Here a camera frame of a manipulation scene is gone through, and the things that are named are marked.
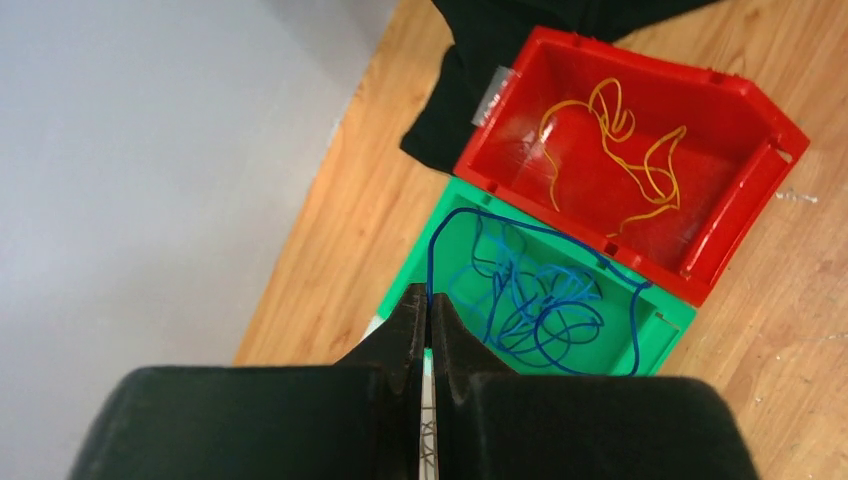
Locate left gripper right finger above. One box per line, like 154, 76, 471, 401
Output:
430, 294, 758, 479

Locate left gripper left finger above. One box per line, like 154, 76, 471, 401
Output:
70, 284, 427, 479

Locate green plastic bin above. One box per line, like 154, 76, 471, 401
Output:
377, 179, 695, 376

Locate red plastic bin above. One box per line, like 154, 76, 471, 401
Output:
454, 27, 810, 307

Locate yellow cables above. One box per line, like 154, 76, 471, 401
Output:
537, 77, 688, 238

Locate blue cable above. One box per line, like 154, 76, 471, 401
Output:
425, 207, 654, 378

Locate white plastic bin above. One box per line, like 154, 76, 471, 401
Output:
345, 316, 439, 479

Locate blue cables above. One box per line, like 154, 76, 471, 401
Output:
447, 218, 605, 369

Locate black t-shirt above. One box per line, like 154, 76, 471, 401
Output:
400, 0, 708, 173

